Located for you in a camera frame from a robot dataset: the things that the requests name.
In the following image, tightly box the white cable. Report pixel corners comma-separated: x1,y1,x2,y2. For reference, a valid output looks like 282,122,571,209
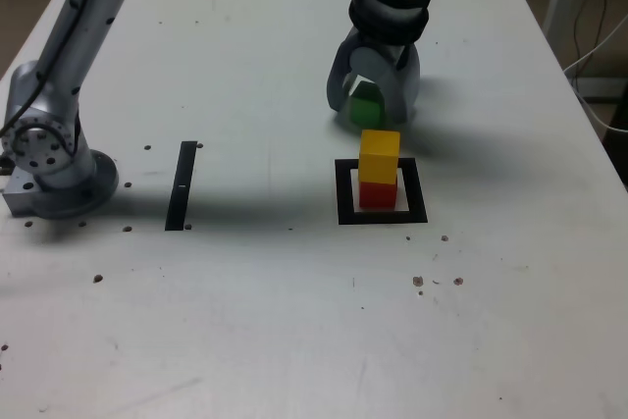
562,11,628,135

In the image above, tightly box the thin black cable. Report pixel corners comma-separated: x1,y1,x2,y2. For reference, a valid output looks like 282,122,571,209
571,0,612,67

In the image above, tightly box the black tape square outline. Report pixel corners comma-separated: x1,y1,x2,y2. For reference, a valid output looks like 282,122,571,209
334,157,429,227

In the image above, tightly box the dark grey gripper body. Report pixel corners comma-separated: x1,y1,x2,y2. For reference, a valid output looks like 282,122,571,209
354,29,419,66

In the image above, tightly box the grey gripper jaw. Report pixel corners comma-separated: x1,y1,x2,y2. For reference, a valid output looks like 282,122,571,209
349,44,423,125
326,27,363,119

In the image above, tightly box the yellow cube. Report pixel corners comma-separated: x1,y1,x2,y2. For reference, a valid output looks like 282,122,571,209
358,129,402,185

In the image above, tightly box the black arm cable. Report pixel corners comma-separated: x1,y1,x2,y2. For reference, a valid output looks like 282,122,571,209
0,0,461,140

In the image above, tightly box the red cube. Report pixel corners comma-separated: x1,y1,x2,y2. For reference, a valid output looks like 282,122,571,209
359,181,397,210

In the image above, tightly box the black tape strip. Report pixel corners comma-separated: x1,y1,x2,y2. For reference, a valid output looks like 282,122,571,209
164,140,199,233

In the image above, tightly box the green cube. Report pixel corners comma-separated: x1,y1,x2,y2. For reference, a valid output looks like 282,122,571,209
348,79,385,129

